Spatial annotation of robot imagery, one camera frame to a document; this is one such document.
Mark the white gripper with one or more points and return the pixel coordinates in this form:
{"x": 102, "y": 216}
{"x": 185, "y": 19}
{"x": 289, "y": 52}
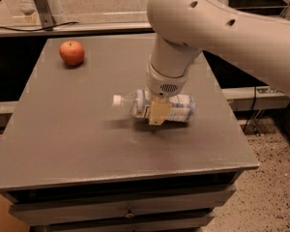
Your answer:
{"x": 164, "y": 83}

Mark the clear blue-label plastic bottle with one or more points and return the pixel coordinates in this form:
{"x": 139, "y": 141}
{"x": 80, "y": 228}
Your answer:
{"x": 138, "y": 103}

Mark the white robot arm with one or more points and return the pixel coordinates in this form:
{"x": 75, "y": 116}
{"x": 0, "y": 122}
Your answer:
{"x": 258, "y": 45}

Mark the grey drawer cabinet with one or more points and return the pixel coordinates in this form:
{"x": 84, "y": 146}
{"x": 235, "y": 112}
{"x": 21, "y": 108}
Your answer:
{"x": 71, "y": 162}

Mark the red apple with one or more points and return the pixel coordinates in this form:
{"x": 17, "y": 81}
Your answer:
{"x": 72, "y": 53}

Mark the drawer knob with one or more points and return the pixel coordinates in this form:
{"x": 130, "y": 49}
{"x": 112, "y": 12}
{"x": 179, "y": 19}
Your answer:
{"x": 130, "y": 214}

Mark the cardboard box corner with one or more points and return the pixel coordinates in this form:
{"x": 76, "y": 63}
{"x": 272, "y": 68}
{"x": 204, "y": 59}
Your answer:
{"x": 9, "y": 223}

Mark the metal bracket left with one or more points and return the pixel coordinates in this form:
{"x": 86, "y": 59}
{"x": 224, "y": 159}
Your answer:
{"x": 46, "y": 19}

